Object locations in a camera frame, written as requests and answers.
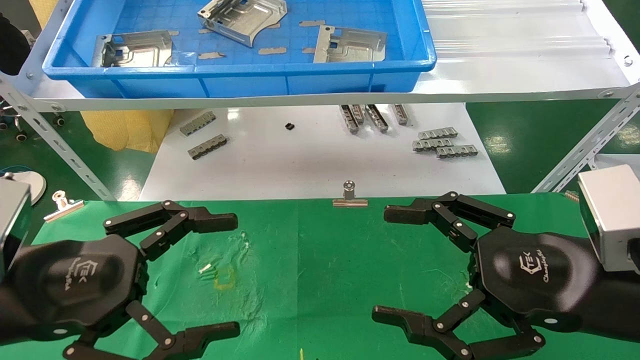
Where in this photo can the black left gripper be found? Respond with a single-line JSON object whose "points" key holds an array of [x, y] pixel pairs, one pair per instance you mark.
{"points": [[75, 280]]}

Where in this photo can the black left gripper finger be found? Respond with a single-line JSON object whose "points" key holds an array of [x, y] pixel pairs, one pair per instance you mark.
{"points": [[210, 221]]}

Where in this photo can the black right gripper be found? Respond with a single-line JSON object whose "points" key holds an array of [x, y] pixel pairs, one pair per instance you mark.
{"points": [[530, 272]]}

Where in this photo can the stamped sheet metal bracket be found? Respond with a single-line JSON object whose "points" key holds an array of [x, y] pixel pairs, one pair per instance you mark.
{"points": [[355, 47], [140, 52], [245, 20]]}

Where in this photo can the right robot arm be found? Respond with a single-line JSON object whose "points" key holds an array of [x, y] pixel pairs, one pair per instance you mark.
{"points": [[620, 300]]}

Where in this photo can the small white scrap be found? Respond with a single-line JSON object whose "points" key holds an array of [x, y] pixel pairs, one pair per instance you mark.
{"points": [[205, 268]]}

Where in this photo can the grey metal clip strip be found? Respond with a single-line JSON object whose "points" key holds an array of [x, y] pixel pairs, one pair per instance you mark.
{"points": [[438, 133], [457, 151], [358, 114], [208, 147], [198, 123], [377, 118], [431, 145], [349, 120], [401, 114]]}

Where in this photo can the green cloth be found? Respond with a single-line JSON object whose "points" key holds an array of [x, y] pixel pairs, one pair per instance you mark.
{"points": [[325, 275]]}

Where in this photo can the silver binder clip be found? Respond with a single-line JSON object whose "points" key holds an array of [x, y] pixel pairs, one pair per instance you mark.
{"points": [[350, 202], [64, 210]]}

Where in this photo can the yellow mesh bag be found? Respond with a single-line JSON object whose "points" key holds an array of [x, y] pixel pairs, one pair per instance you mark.
{"points": [[125, 130]]}

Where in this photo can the blue plastic bin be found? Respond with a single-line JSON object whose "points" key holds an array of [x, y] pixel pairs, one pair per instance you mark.
{"points": [[250, 82]]}

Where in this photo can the white metal shelf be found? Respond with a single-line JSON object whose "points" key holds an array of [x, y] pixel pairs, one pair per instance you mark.
{"points": [[300, 101]]}

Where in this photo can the perforated white angle brace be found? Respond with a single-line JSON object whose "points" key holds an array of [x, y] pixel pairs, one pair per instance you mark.
{"points": [[585, 145], [60, 145]]}

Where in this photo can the white round stand base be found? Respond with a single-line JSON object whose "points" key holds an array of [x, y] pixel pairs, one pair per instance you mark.
{"points": [[36, 185]]}

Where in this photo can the white panel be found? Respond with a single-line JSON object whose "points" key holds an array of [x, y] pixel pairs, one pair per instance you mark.
{"points": [[617, 161]]}

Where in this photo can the black office chair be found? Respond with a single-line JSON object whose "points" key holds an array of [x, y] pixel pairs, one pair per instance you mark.
{"points": [[12, 45]]}

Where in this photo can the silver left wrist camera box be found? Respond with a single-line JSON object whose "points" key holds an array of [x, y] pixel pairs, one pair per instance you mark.
{"points": [[12, 215]]}

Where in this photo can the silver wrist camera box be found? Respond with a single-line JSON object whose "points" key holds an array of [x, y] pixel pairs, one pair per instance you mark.
{"points": [[12, 215], [612, 215]]}

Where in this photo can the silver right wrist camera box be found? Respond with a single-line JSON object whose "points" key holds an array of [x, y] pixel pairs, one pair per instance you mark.
{"points": [[612, 215]]}

